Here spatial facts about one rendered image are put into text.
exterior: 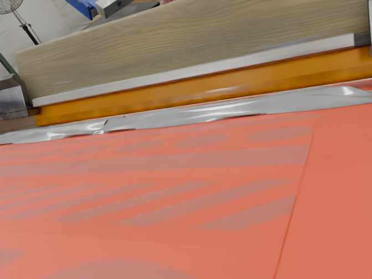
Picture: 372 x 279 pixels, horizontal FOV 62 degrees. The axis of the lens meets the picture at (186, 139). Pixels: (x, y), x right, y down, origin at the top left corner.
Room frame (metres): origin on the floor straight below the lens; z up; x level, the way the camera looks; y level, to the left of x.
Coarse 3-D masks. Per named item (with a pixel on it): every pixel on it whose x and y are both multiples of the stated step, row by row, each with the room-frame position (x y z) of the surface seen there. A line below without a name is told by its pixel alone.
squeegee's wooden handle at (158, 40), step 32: (192, 0) 0.29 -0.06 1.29; (224, 0) 0.27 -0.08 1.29; (256, 0) 0.25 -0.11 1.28; (288, 0) 0.24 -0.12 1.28; (320, 0) 0.22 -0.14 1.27; (352, 0) 0.21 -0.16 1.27; (96, 32) 0.35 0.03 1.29; (128, 32) 0.33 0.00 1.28; (160, 32) 0.30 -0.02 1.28; (192, 32) 0.28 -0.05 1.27; (224, 32) 0.26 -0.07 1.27; (256, 32) 0.24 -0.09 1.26; (288, 32) 0.23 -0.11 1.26; (320, 32) 0.21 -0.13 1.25; (352, 32) 0.20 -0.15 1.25; (32, 64) 0.41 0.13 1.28; (64, 64) 0.37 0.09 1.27; (96, 64) 0.34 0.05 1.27; (128, 64) 0.32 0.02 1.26; (160, 64) 0.29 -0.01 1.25; (192, 64) 0.27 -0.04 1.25; (32, 96) 0.40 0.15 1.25
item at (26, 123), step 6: (6, 120) 0.43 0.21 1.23; (12, 120) 0.43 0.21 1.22; (18, 120) 0.44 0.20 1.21; (24, 120) 0.44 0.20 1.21; (30, 120) 0.45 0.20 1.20; (0, 126) 0.41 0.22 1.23; (6, 126) 0.42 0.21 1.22; (12, 126) 0.43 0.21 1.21; (18, 126) 0.43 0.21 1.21; (24, 126) 0.44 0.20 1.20; (30, 126) 0.44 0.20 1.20; (36, 126) 0.45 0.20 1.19; (42, 126) 0.46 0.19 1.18; (0, 132) 0.41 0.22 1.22; (6, 132) 0.42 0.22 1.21
